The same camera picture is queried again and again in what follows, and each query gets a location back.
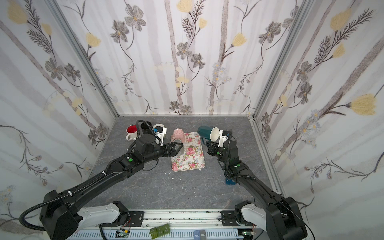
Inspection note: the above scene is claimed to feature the dark green mug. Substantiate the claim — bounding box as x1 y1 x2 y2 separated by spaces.
198 126 220 146

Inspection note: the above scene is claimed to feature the light green mug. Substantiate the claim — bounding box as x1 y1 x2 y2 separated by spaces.
153 124 167 135

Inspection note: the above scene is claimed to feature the black mug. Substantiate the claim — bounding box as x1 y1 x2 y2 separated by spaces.
141 121 153 131

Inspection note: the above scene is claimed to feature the white mug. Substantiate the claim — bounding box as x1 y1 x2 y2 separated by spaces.
126 125 138 141

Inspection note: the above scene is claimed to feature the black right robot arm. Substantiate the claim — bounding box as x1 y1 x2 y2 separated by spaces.
205 127 313 240

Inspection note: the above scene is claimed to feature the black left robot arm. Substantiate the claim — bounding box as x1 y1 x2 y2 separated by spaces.
19 130 184 240

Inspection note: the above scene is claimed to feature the pink mug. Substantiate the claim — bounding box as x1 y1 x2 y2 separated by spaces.
171 128 186 144

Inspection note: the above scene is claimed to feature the floral serving tray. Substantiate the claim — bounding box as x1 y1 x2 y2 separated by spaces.
171 132 206 172

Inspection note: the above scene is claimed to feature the small blue block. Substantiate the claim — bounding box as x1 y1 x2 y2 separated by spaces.
226 179 236 185

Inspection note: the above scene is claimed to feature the green circuit board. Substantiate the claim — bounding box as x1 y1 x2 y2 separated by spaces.
150 224 171 240

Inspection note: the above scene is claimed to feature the blue grey connector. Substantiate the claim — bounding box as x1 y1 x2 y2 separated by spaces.
193 230 207 240

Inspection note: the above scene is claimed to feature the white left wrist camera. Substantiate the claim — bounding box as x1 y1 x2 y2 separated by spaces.
155 134 166 146

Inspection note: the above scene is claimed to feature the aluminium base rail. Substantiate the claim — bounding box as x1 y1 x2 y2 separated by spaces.
68 209 270 240

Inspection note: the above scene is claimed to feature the black corrugated cable conduit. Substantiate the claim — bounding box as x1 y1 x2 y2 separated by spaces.
18 172 106 232

